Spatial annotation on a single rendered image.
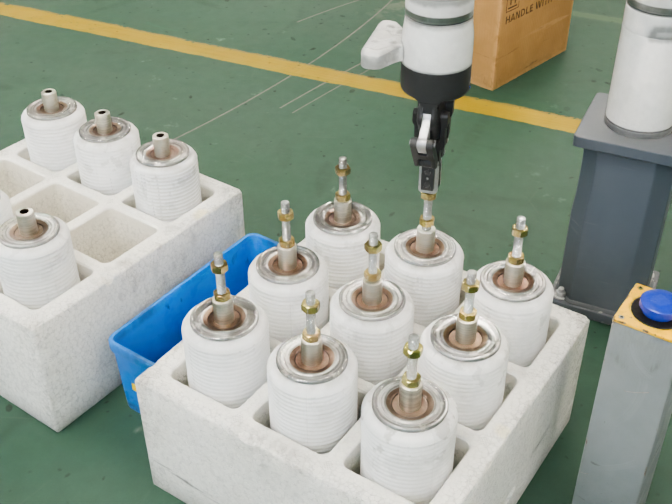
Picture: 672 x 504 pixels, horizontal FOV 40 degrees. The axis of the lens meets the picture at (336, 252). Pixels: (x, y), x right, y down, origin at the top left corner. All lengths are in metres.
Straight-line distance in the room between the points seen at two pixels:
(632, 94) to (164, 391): 0.71
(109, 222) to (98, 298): 0.19
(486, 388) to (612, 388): 0.13
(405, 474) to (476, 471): 0.08
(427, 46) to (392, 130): 0.95
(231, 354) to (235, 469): 0.13
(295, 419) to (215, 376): 0.11
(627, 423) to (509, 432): 0.12
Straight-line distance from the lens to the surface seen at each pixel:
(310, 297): 0.92
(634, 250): 1.38
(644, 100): 1.29
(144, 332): 1.28
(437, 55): 0.97
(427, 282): 1.10
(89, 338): 1.25
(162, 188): 1.32
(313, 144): 1.85
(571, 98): 2.09
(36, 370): 1.23
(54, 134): 1.48
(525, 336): 1.09
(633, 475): 1.09
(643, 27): 1.26
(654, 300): 0.97
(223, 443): 1.03
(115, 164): 1.40
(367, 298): 1.04
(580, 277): 1.43
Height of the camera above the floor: 0.91
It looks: 36 degrees down
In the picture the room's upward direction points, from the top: straight up
